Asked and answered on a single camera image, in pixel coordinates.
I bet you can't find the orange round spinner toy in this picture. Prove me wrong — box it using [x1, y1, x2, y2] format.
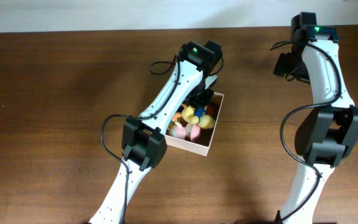
[205, 103, 217, 117]

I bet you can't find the yellow plush duck toy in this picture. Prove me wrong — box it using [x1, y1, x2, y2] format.
[172, 104, 216, 129]

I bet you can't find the white pink duck figure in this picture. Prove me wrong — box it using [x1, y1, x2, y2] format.
[168, 122, 201, 142]

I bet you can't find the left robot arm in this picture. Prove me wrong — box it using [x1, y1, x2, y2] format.
[89, 40, 224, 223]

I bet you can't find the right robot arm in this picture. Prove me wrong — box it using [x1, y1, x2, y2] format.
[271, 12, 358, 223]

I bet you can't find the white cardboard box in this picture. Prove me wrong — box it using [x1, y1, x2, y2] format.
[165, 92, 224, 156]

